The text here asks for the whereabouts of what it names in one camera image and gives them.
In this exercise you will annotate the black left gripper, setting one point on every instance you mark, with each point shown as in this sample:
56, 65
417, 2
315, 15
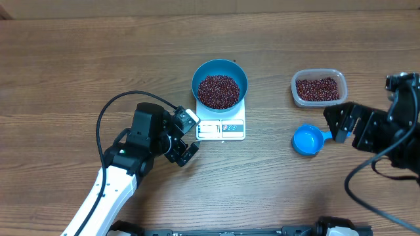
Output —
175, 153

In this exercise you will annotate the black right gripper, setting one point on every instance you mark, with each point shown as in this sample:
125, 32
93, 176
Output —
366, 124

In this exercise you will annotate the blue plastic measuring scoop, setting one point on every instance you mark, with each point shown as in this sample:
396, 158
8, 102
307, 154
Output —
309, 140

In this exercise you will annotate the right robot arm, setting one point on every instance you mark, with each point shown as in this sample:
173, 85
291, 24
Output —
404, 111

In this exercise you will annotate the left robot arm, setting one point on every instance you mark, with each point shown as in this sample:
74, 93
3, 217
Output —
154, 132

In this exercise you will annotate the white digital kitchen scale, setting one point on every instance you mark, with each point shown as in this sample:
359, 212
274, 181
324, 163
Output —
221, 125

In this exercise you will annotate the teal round bowl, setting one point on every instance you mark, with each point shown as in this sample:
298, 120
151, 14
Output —
220, 67

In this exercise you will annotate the clear plastic food container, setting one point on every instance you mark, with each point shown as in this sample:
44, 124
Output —
319, 102

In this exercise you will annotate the red adzuki beans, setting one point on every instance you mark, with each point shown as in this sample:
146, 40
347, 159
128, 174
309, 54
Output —
222, 92

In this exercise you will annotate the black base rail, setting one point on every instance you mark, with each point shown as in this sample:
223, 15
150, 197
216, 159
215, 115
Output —
325, 226

